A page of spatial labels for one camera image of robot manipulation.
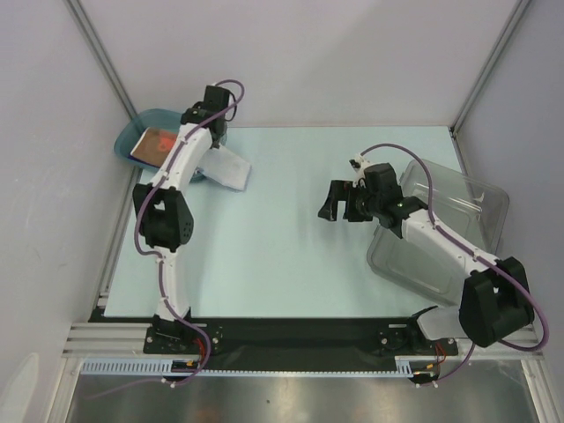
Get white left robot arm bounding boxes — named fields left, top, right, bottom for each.
left=133, top=81, right=237, bottom=353

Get right aluminium corner post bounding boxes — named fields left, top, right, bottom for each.
left=449, top=0, right=532, bottom=137

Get teal plastic bin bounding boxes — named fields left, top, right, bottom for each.
left=114, top=108, right=182, bottom=173

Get light blue towel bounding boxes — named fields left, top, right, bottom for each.
left=197, top=145, right=251, bottom=191

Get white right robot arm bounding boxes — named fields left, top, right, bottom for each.
left=318, top=159, right=536, bottom=354

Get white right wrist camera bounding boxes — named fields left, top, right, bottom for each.
left=349, top=154, right=373, bottom=188

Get left aluminium corner post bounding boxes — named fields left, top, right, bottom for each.
left=63, top=0, right=137, bottom=120

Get aluminium corner post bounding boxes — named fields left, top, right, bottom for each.
left=63, top=0, right=137, bottom=120
left=449, top=0, right=532, bottom=137

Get aluminium rail frame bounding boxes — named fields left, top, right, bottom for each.
left=61, top=323, right=545, bottom=423

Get orange towel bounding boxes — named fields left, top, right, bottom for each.
left=129, top=127, right=177, bottom=168

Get clear plastic bin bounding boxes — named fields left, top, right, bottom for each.
left=367, top=160, right=509, bottom=307

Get grey slotted cable duct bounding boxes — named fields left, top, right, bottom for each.
left=80, top=358, right=436, bottom=378

